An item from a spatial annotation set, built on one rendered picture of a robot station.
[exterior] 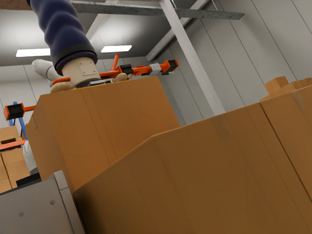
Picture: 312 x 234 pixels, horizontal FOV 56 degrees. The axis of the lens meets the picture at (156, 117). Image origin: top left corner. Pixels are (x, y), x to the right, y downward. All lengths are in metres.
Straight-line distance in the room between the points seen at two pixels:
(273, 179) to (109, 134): 0.70
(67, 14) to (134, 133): 0.72
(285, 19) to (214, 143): 10.47
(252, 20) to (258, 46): 0.97
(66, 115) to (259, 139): 0.75
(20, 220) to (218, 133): 0.60
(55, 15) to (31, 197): 0.96
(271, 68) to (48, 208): 10.67
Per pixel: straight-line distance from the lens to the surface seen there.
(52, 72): 2.17
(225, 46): 12.26
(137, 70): 1.71
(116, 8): 7.58
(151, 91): 1.46
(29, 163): 2.12
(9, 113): 1.63
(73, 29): 1.59
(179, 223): 0.64
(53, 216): 0.97
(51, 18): 1.63
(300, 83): 8.41
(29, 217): 0.96
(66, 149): 1.18
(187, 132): 0.67
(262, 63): 11.45
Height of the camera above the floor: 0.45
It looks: 12 degrees up
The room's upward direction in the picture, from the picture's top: 24 degrees counter-clockwise
